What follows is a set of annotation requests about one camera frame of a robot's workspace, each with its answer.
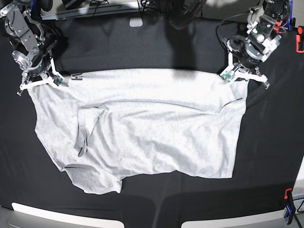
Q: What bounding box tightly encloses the white Hugging Face t-shirt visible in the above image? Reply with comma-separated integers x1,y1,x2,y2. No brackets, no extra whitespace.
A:
28,69,248,195

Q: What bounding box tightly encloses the blue clamp far-right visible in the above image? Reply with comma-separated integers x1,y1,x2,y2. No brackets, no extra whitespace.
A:
284,0,296,31

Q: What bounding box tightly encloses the red blue clamp near-right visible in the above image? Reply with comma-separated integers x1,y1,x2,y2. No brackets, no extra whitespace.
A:
284,188,294,225

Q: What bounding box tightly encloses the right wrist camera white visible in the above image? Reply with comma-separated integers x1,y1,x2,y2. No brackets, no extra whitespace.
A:
53,76,63,86

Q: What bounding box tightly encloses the black table cloth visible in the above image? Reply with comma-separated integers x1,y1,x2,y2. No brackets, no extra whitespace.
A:
0,16,304,228

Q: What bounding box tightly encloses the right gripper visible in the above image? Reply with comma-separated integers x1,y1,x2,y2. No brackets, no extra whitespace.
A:
17,58,65,95

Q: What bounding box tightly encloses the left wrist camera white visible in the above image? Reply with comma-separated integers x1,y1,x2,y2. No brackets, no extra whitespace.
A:
220,70,235,83

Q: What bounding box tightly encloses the red black clamp far-right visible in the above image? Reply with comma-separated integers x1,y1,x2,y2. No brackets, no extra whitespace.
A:
295,26,304,53

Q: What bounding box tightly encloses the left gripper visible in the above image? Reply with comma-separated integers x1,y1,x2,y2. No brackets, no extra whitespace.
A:
222,52,270,89

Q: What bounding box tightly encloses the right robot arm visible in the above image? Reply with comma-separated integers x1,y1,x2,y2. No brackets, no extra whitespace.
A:
0,0,64,95

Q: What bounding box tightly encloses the black red cable bundle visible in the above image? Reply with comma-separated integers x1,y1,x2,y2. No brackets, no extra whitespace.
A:
169,0,207,29

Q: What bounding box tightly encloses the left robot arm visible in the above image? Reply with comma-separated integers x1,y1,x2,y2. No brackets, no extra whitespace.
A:
218,0,292,88

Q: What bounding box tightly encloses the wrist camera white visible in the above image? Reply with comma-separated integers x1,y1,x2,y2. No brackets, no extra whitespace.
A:
53,76,63,86
220,70,235,83

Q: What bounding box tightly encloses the aluminium frame rail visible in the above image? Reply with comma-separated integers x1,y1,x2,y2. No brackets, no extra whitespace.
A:
41,1,143,20

